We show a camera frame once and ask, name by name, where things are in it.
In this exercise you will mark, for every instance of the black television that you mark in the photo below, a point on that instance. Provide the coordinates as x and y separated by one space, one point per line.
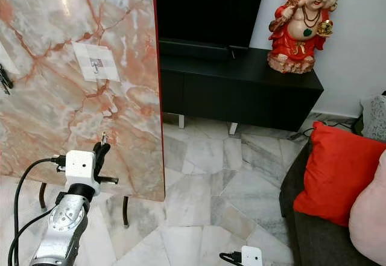
208 6

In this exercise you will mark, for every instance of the pink cushion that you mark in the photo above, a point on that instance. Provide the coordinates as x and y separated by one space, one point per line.
371 218

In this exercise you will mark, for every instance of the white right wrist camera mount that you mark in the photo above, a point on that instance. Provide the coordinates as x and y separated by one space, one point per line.
252 257

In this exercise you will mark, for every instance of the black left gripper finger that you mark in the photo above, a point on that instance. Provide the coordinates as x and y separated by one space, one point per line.
105 152
98 153

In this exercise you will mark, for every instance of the black TV cabinet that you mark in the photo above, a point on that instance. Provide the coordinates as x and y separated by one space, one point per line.
235 88

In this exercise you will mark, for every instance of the clear adhesive wall hook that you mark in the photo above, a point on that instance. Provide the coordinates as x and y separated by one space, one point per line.
6 56
87 55

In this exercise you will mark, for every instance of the marble pattern folding table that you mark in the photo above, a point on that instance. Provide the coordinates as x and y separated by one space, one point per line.
60 115

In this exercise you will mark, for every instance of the dark grey sofa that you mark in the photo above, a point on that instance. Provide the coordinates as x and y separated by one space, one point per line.
313 242

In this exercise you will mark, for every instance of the red cushion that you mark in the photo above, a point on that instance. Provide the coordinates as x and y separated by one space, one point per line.
335 175

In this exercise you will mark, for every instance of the slim dark key bunch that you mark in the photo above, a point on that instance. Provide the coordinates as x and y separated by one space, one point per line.
6 82

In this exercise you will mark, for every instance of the laughing Buddha statue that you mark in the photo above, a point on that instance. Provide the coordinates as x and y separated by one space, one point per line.
298 37

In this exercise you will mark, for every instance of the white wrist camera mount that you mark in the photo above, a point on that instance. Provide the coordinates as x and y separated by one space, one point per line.
79 168
252 257

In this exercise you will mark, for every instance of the small silver key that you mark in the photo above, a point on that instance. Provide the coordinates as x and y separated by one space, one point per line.
104 137

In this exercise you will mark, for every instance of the grey patterned cushion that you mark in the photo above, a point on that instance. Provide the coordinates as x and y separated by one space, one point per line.
375 118

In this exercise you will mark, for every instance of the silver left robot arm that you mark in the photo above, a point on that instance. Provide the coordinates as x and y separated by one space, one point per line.
63 224

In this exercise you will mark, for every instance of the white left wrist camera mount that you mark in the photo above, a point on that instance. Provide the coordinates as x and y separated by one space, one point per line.
79 168

